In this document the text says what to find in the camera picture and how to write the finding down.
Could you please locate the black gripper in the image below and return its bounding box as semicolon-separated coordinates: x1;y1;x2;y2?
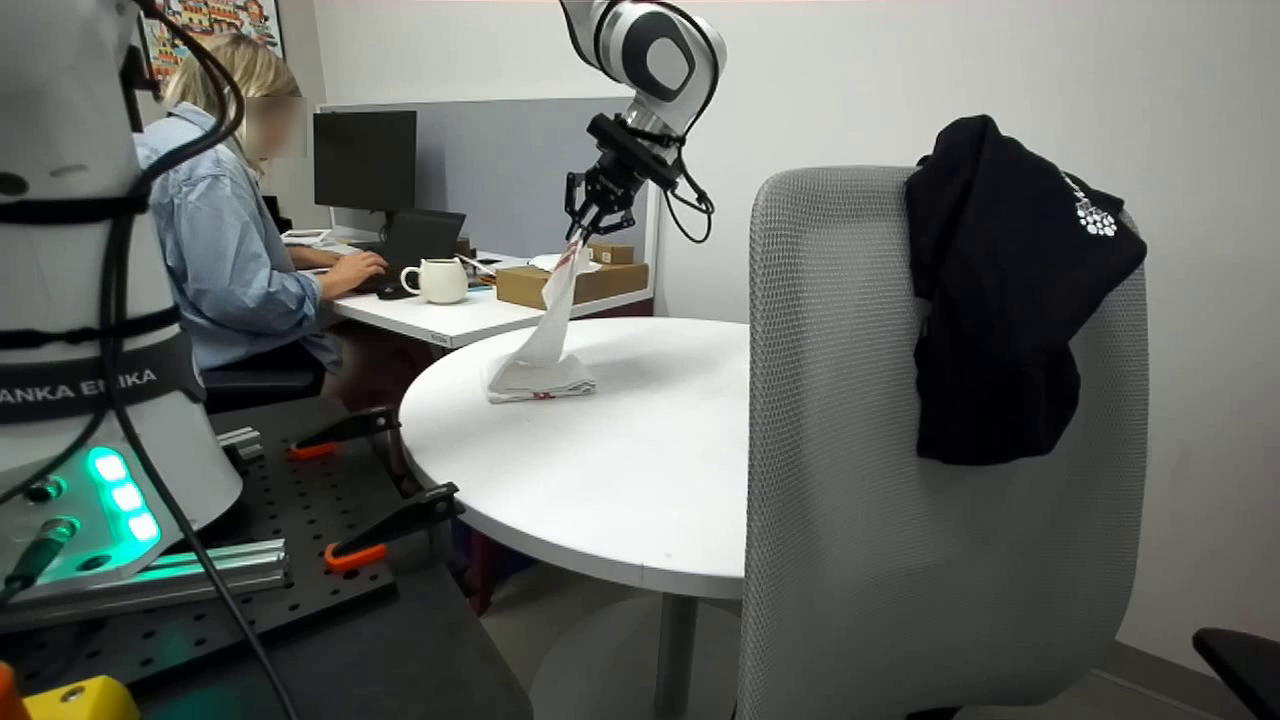
566;140;661;246

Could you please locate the white cloth with red stripe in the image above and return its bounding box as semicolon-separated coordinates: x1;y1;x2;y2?
485;237;600;407

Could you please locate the large cardboard box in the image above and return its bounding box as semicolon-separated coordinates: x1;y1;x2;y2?
493;261;653;316

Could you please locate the grey desk partition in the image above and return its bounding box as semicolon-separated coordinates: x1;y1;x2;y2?
316;92;670;318

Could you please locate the white mug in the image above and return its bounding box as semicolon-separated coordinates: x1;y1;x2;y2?
397;257;482;307

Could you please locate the black laptop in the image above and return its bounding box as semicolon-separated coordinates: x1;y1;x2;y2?
375;207;474;303

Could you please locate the white office desk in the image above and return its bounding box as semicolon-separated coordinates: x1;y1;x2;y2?
331;283;656;357

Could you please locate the black computer monitor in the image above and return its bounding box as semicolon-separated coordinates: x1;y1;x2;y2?
312;109;421;216

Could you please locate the black orange clamp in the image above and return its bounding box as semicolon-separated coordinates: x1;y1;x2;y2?
290;403;405;467
320;480;465;578

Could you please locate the woman in blue shirt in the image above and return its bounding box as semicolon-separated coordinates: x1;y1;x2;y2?
133;35;392;407

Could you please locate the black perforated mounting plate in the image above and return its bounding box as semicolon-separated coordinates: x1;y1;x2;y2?
0;419;405;688

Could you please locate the grey office chair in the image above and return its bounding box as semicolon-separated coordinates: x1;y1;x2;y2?
737;165;1153;720

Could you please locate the black garment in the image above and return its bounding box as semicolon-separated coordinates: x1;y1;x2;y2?
906;113;1153;467

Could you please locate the yellow object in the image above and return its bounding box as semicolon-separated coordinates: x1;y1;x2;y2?
21;673;146;720

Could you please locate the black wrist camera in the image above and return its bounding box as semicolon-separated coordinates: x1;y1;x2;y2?
584;113;689;167

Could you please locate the colourful wall poster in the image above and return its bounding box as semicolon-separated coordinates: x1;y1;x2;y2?
135;0;290;96

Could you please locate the aluminium rail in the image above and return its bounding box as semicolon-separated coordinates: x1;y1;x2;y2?
133;534;291;591

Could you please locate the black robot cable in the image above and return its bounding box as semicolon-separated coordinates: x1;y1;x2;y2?
78;0;721;720

